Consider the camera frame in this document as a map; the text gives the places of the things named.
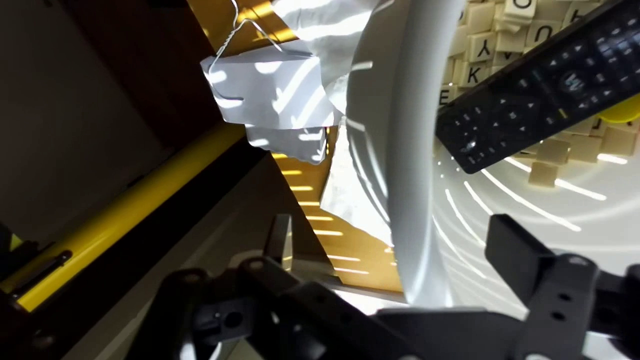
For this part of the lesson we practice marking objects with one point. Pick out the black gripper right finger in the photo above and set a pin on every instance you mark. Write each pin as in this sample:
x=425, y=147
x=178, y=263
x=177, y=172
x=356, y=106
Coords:
x=552, y=287

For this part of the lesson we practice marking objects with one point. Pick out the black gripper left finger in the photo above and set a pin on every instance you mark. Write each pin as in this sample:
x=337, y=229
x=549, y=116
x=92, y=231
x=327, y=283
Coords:
x=267, y=312

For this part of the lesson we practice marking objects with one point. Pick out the wooden letter tile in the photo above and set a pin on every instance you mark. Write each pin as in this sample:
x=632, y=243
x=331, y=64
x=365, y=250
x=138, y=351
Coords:
x=542, y=172
x=480, y=46
x=620, y=140
x=521, y=6
x=476, y=72

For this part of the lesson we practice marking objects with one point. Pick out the small yellow object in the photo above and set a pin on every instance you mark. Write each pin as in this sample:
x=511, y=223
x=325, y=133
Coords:
x=622, y=111

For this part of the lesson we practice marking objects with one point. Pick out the black remote control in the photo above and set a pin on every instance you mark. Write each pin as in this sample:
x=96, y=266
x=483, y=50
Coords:
x=532, y=92

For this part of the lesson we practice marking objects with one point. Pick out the white slotted bowl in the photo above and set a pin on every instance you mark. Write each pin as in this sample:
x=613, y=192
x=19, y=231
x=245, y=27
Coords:
x=412, y=133

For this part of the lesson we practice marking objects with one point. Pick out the crumpled white paper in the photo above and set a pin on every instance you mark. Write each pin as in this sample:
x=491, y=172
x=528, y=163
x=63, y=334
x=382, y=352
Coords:
x=350, y=192

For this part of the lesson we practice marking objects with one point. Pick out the yellow black hazard barrier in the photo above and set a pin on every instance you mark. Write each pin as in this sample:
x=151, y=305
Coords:
x=133, y=212

